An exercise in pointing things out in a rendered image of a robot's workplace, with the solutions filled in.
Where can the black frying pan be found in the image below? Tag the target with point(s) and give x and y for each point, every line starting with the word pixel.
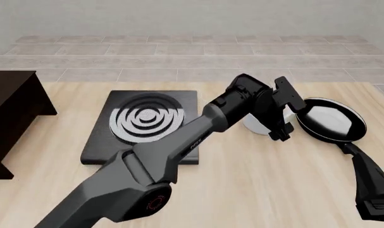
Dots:
pixel 331 118

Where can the small black mount plate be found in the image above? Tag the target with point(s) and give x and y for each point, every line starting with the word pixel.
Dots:
pixel 289 93

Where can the dark wooden cabinet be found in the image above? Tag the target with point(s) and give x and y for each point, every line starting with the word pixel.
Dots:
pixel 11 114

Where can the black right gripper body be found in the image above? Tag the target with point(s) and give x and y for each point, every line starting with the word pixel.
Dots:
pixel 376 210

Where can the grey and black left robot arm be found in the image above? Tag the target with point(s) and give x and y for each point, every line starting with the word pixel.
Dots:
pixel 122 178

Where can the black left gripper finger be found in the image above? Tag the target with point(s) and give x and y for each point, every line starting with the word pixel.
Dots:
pixel 274 136
pixel 285 137

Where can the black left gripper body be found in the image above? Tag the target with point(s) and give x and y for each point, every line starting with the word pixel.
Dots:
pixel 281 118

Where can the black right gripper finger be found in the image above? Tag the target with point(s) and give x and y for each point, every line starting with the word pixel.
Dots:
pixel 362 175
pixel 381 180

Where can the flat black stove plate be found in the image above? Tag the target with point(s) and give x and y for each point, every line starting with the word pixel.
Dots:
pixel 147 114

